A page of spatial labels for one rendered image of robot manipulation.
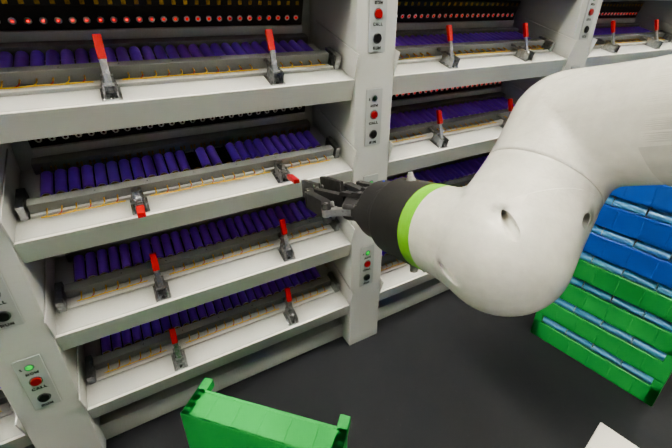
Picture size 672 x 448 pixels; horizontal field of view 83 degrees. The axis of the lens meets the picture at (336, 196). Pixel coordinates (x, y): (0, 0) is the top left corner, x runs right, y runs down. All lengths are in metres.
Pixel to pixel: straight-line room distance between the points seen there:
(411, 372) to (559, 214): 0.85
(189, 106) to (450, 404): 0.88
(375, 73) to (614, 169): 0.56
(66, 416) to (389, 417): 0.67
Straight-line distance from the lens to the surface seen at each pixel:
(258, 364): 1.10
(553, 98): 0.37
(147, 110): 0.68
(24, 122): 0.69
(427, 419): 1.05
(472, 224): 0.31
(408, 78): 0.88
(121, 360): 1.01
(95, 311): 0.87
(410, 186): 0.41
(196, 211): 0.75
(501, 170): 0.34
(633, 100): 0.33
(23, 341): 0.86
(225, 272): 0.86
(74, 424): 1.01
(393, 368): 1.12
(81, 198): 0.77
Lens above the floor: 0.86
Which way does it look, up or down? 26 degrees down
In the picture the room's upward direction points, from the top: straight up
